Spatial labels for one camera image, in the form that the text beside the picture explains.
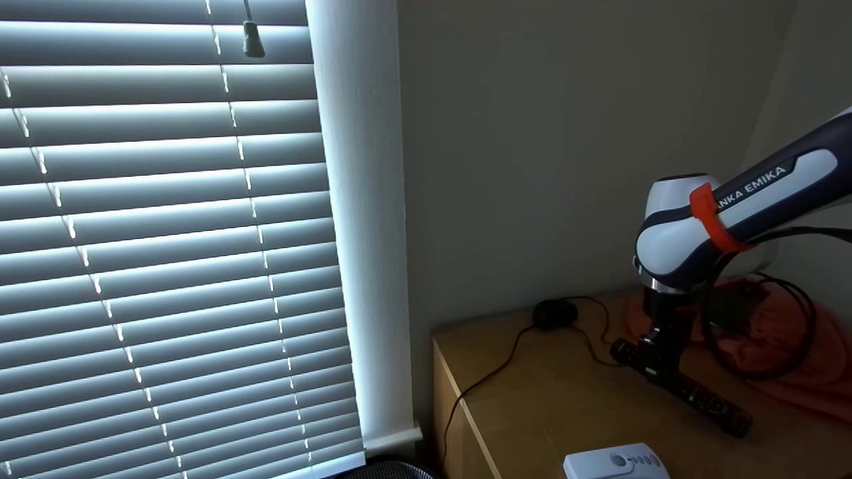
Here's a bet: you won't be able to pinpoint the orange towel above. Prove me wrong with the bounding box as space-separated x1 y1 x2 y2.
620 280 852 429

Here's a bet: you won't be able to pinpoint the white remote control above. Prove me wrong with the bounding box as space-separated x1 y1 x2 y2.
562 442 673 479

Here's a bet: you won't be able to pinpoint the orange strap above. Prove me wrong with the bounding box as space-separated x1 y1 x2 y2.
686 180 750 258

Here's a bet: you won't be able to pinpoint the black mesh office chair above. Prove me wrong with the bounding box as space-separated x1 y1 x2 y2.
328 452 440 479

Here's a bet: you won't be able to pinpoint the grey horizontal window blinds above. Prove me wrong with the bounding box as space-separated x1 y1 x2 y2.
0 0 367 479

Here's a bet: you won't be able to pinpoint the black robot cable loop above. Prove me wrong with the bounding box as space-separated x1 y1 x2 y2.
697 224 852 383

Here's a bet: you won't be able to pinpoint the black TV remote control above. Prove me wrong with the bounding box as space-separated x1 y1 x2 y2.
608 337 757 438

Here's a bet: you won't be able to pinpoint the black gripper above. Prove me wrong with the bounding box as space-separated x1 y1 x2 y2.
633 285 703 387

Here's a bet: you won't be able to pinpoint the black round puck device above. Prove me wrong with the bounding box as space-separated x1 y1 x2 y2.
529 297 582 336

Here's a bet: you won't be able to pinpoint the dark blind cord pull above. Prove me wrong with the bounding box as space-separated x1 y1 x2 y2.
240 0 268 62

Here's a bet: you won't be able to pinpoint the white window frame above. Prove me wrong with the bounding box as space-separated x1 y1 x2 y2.
304 0 426 466

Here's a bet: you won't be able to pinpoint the thin black cable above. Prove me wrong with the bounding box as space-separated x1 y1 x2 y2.
440 296 626 446

